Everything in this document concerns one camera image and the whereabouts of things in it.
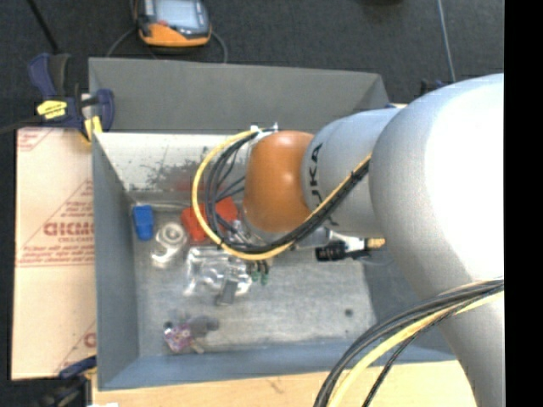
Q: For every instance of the clear plastic packet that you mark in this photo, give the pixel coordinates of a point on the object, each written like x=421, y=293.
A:
x=203, y=271

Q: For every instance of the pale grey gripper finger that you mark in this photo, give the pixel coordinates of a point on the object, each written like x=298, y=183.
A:
x=229, y=291

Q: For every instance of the black cylinder on white bracket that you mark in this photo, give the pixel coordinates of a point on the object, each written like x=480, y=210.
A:
x=331, y=252

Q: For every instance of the brown cardboard board, red print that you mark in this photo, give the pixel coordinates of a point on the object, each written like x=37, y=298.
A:
x=51, y=295

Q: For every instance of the grey toy animal, purple dress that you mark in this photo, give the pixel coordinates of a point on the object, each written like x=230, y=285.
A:
x=186, y=331

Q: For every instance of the grey metal bin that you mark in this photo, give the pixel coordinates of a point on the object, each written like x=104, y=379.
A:
x=288, y=312

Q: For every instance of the blue cup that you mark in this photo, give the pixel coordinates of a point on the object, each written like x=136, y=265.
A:
x=143, y=223

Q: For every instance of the red-orange block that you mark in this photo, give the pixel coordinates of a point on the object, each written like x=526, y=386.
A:
x=193, y=227

